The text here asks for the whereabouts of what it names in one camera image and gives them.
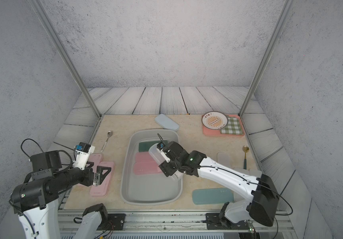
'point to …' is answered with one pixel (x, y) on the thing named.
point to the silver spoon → (109, 134)
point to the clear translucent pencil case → (161, 160)
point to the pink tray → (206, 131)
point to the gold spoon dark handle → (245, 149)
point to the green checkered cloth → (234, 127)
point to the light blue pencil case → (166, 122)
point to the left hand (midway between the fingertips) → (102, 165)
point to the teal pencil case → (212, 196)
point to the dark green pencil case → (144, 146)
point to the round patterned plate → (214, 120)
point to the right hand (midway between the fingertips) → (166, 163)
